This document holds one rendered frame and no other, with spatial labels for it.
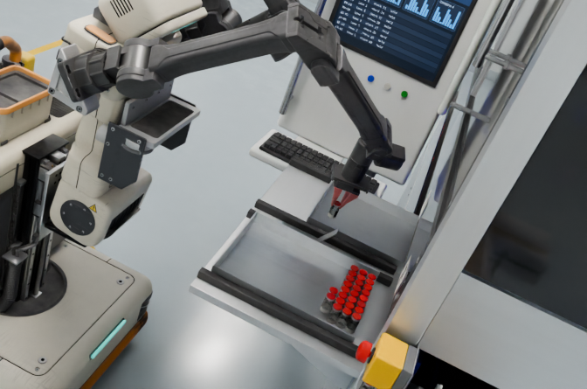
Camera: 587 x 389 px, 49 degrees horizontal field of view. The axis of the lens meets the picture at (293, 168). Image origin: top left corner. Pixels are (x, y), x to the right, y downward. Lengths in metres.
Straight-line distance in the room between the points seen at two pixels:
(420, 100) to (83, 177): 1.07
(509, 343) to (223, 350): 1.46
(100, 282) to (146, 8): 1.08
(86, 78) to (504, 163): 0.82
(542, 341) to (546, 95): 0.45
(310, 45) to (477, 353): 0.65
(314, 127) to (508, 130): 1.27
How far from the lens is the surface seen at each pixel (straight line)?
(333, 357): 1.40
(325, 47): 1.22
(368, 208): 1.89
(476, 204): 1.13
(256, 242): 1.58
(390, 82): 2.14
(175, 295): 2.67
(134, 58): 1.35
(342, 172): 1.64
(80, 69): 1.39
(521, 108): 1.06
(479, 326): 1.26
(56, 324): 2.11
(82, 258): 2.32
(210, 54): 1.26
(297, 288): 1.50
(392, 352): 1.24
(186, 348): 2.50
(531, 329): 1.25
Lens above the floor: 1.82
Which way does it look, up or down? 29 degrees down
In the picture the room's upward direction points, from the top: 21 degrees clockwise
